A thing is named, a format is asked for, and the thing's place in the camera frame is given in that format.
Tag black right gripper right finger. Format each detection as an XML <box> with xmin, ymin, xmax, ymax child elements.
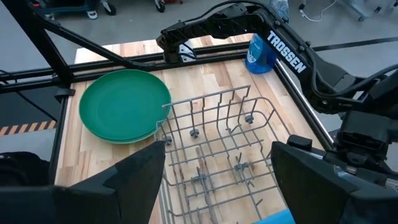
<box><xmin>270</xmin><ymin>141</ymin><xmax>398</xmax><ymax>224</ymax></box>

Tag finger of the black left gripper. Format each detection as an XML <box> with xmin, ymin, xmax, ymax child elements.
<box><xmin>286</xmin><ymin>134</ymin><xmax>313</xmax><ymax>152</ymax></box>

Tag white metal mounting bracket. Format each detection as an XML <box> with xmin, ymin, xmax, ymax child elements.
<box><xmin>178</xmin><ymin>43</ymin><xmax>197</xmax><ymax>63</ymax></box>

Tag blue plate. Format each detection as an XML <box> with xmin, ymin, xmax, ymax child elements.
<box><xmin>252</xmin><ymin>207</ymin><xmax>296</xmax><ymax>224</ymax></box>

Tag light green plate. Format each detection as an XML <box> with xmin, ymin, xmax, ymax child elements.
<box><xmin>81</xmin><ymin>124</ymin><xmax>162</xmax><ymax>145</ymax></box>

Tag dark green plate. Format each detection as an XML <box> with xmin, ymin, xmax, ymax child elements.
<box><xmin>78</xmin><ymin>68</ymin><xmax>172</xmax><ymax>142</ymax></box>

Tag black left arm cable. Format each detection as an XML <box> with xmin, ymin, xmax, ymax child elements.
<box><xmin>306</xmin><ymin>43</ymin><xmax>398</xmax><ymax>100</ymax></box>

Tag blue wheeled cart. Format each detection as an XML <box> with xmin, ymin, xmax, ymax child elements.
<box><xmin>30</xmin><ymin>0</ymin><xmax>118</xmax><ymax>20</ymax></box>

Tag wooden top grey-legged desk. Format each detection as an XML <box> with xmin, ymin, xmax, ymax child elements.
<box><xmin>338</xmin><ymin>0</ymin><xmax>383</xmax><ymax>22</ymax></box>

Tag grey wire dish rack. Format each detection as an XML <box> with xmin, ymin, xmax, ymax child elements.
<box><xmin>154</xmin><ymin>85</ymin><xmax>293</xmax><ymax>224</ymax></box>

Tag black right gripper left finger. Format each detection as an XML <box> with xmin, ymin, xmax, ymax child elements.
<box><xmin>0</xmin><ymin>140</ymin><xmax>167</xmax><ymax>224</ymax></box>

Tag white power cable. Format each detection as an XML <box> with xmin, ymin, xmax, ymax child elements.
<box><xmin>298</xmin><ymin>0</ymin><xmax>338</xmax><ymax>23</ymax></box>

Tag blue dish soap bottle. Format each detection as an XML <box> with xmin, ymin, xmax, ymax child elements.
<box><xmin>244</xmin><ymin>0</ymin><xmax>290</xmax><ymax>75</ymax></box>

